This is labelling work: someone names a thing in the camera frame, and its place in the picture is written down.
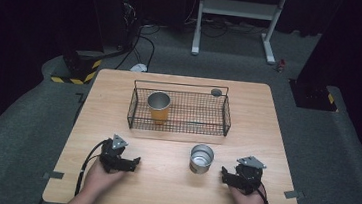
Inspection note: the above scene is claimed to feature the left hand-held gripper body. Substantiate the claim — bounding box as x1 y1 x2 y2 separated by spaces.
97 133 130 175

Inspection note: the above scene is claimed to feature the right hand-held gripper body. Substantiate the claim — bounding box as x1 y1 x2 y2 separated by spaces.
231 154 269 197

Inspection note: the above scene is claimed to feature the orange cup with metal inside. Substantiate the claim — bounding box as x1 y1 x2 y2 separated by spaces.
144 90 173 127

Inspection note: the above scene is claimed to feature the black wire basket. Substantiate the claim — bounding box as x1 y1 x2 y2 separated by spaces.
125 77 236 140

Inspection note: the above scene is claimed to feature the person's left hand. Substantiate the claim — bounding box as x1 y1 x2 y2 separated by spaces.
79 157 129 202

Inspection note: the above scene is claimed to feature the silver metal cup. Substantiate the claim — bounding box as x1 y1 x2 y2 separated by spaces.
187 142 216 176

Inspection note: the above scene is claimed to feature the grey tape piece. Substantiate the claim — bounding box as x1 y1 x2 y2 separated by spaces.
282 188 307 201
42 170 66 182

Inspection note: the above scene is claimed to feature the black yellow striped base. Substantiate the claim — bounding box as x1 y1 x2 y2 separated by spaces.
286 77 342 113
49 47 104 88

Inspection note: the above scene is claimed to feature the white power adapter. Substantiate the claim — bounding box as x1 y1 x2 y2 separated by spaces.
129 62 149 74

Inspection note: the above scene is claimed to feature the small red bottle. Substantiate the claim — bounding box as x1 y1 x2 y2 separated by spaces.
276 58 288 74

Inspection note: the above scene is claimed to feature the black equipment rack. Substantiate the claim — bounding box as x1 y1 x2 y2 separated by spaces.
82 0 146 55

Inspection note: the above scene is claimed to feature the white metal stand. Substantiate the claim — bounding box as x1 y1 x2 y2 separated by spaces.
189 0 289 66

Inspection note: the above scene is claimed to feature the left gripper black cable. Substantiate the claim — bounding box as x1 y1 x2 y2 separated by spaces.
73 137 109 200

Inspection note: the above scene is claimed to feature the black floor cable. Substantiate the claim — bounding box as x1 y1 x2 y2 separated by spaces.
114 22 159 74

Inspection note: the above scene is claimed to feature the floor cable bundle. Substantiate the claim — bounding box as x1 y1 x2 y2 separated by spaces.
182 13 269 44

